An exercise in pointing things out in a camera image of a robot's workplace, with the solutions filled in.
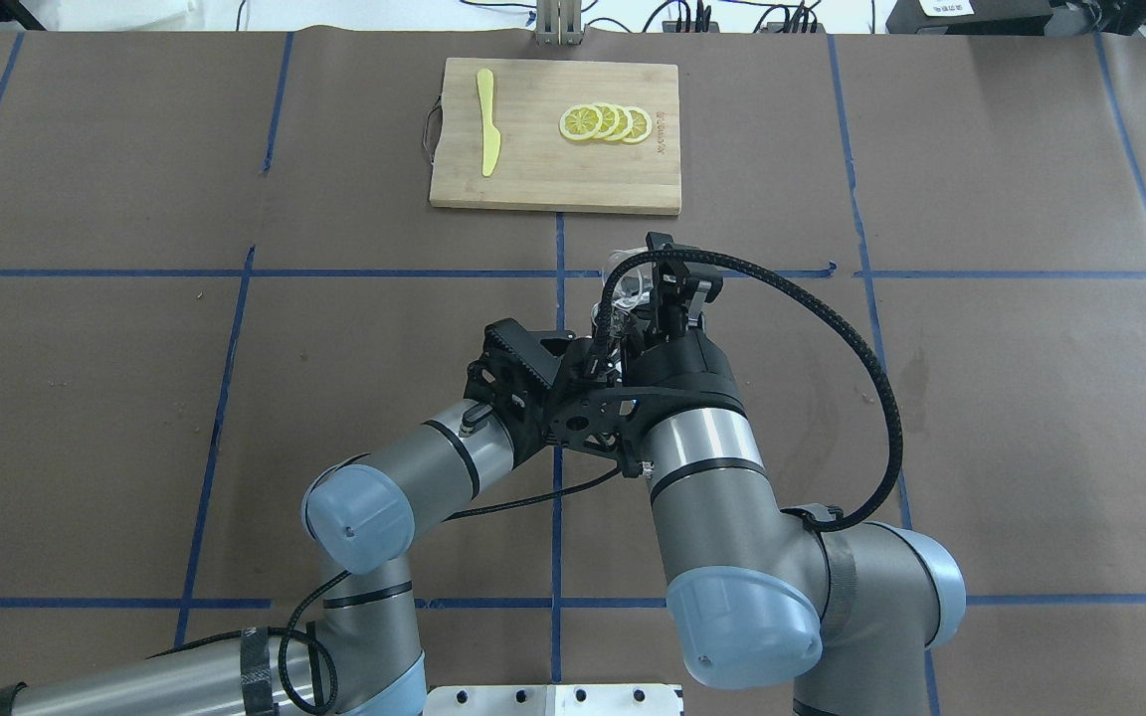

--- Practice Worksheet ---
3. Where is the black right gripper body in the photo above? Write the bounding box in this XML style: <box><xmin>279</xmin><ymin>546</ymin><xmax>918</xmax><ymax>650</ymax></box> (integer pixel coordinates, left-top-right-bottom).
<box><xmin>623</xmin><ymin>329</ymin><xmax>746</xmax><ymax>425</ymax></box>

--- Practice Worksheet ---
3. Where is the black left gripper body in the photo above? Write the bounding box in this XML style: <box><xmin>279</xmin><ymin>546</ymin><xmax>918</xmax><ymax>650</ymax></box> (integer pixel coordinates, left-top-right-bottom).
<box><xmin>464</xmin><ymin>338</ymin><xmax>574</xmax><ymax>469</ymax></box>

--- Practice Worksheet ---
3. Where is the steel measuring jigger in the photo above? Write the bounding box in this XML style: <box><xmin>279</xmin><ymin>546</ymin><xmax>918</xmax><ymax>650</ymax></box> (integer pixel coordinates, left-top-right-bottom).
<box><xmin>591</xmin><ymin>300</ymin><xmax>634</xmax><ymax>352</ymax></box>

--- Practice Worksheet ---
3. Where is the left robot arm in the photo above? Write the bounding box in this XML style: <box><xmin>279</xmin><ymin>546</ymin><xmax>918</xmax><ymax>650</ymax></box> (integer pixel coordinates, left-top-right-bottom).
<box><xmin>0</xmin><ymin>321</ymin><xmax>574</xmax><ymax>715</ymax></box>

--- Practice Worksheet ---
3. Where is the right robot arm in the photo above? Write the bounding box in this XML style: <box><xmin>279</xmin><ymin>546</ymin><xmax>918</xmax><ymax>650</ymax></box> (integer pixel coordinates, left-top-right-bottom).
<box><xmin>599</xmin><ymin>233</ymin><xmax>967</xmax><ymax>715</ymax></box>

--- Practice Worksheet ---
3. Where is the lemon slice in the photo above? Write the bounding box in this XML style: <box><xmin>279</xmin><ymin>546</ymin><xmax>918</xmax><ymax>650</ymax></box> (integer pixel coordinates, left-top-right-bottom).
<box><xmin>586</xmin><ymin>101</ymin><xmax>618</xmax><ymax>141</ymax></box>
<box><xmin>605</xmin><ymin>105</ymin><xmax>634</xmax><ymax>142</ymax></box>
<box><xmin>620</xmin><ymin>107</ymin><xmax>654</xmax><ymax>145</ymax></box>
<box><xmin>558</xmin><ymin>103</ymin><xmax>604</xmax><ymax>142</ymax></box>

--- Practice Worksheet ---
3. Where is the wooden cutting board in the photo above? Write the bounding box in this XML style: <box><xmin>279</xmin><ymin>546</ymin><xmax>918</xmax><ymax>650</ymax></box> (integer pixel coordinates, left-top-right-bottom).
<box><xmin>429</xmin><ymin>58</ymin><xmax>682</xmax><ymax>217</ymax></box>

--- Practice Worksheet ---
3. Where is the yellow plastic knife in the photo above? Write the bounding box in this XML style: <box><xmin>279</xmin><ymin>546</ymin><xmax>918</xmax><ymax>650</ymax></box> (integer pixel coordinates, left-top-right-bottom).
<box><xmin>474</xmin><ymin>68</ymin><xmax>503</xmax><ymax>178</ymax></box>

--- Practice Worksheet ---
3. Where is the black box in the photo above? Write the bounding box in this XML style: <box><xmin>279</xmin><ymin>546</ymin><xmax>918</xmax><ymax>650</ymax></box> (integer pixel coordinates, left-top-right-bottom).
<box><xmin>885</xmin><ymin>1</ymin><xmax>1053</xmax><ymax>36</ymax></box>

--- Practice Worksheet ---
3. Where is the aluminium frame post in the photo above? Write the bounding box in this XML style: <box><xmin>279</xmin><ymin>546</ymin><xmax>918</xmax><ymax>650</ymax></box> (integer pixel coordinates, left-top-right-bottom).
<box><xmin>533</xmin><ymin>0</ymin><xmax>584</xmax><ymax>46</ymax></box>

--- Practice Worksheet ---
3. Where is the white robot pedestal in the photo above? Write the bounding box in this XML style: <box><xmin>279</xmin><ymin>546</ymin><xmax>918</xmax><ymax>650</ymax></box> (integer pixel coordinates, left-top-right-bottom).
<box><xmin>422</xmin><ymin>683</ymin><xmax>685</xmax><ymax>715</ymax></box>

